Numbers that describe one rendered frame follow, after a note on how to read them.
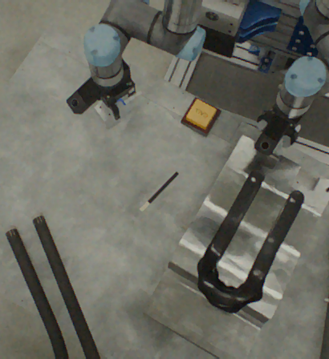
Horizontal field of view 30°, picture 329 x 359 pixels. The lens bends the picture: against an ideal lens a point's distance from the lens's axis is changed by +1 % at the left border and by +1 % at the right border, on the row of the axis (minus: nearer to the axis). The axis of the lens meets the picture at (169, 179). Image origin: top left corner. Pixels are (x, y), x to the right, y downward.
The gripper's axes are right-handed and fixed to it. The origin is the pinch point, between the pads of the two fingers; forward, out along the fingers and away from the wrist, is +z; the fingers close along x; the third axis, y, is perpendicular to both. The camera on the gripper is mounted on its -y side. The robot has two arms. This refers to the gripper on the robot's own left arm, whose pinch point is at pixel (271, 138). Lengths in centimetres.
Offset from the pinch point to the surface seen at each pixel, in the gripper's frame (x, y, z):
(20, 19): 121, 14, 85
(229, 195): -0.3, -19.9, -3.8
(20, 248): 34, -60, 1
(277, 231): -14.6, -20.4, -3.2
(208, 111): 17.6, -3.4, 0.9
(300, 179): -11.8, -5.3, -1.6
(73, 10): 106, 31, 85
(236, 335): -20, -46, -1
